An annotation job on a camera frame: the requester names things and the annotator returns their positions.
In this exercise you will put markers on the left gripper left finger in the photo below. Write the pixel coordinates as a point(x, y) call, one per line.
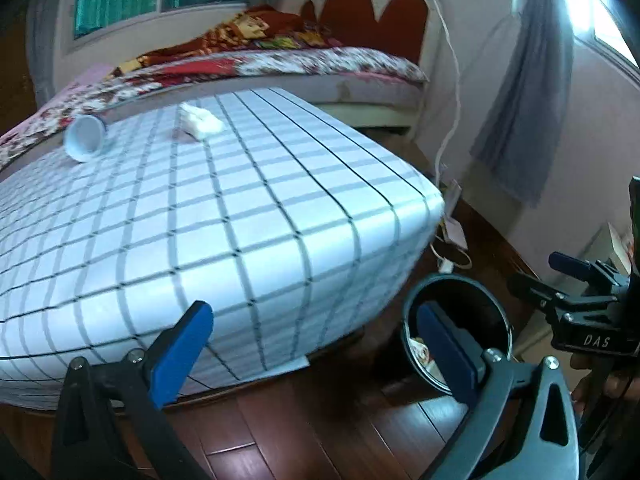
point(87, 443)

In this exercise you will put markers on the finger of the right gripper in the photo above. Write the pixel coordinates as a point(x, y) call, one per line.
point(585, 265)
point(596, 306)

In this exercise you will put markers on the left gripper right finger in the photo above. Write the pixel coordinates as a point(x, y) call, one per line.
point(520, 425)

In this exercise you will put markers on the black trash bin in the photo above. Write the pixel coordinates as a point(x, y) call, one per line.
point(458, 319)

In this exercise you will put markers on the white paper cup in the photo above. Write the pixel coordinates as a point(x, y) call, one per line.
point(84, 138)

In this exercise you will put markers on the white tissue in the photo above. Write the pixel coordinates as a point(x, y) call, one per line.
point(198, 122)

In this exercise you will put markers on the right hand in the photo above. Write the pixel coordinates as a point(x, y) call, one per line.
point(613, 386)

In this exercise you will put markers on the beige cabinet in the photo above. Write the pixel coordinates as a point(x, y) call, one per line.
point(606, 246)

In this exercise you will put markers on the white wifi router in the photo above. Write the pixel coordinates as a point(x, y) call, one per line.
point(452, 230)

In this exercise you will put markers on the right bright window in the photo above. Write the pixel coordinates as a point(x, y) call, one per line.
point(593, 24)

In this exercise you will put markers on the checkered white tablecloth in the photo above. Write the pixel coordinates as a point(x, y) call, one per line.
point(295, 228)

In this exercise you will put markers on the floral bed mattress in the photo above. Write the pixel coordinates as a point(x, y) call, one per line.
point(111, 92)

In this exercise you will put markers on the pink pillow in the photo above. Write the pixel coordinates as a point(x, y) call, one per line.
point(91, 75)

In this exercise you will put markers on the red scalloped headboard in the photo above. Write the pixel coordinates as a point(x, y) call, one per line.
point(398, 31)

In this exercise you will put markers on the red patterned blanket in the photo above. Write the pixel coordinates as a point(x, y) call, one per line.
point(259, 28)

